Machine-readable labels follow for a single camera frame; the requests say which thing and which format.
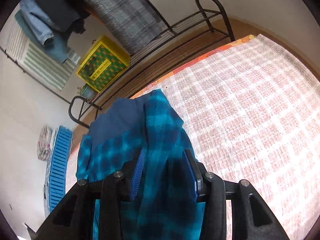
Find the black hanging coat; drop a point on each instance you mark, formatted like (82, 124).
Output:
(67, 15)

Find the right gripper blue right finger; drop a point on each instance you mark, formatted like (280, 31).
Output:
(192, 175)

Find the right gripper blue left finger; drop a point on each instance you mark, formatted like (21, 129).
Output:
(139, 163)

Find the yellow green patterned bag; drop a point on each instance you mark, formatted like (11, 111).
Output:
(103, 63)

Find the grey plaid long coat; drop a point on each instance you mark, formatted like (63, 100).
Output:
(134, 23)

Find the pink checked bed blanket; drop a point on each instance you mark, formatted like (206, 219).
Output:
(251, 110)

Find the light blue denim shirt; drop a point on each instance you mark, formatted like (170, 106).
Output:
(38, 21)

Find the blue slatted plastic crate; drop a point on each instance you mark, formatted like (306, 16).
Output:
(55, 179)

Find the green striped white cloth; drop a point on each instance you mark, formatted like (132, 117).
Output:
(36, 62)

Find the teal denim jacket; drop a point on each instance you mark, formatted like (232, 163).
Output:
(56, 49)

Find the black metal clothes rack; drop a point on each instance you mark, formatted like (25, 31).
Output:
(211, 12)

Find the teal plaid fleece jacket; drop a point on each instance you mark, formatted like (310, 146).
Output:
(147, 126)

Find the floral folded bedding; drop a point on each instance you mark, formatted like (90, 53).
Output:
(43, 144)

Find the small potted plant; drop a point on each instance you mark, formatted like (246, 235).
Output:
(87, 92)

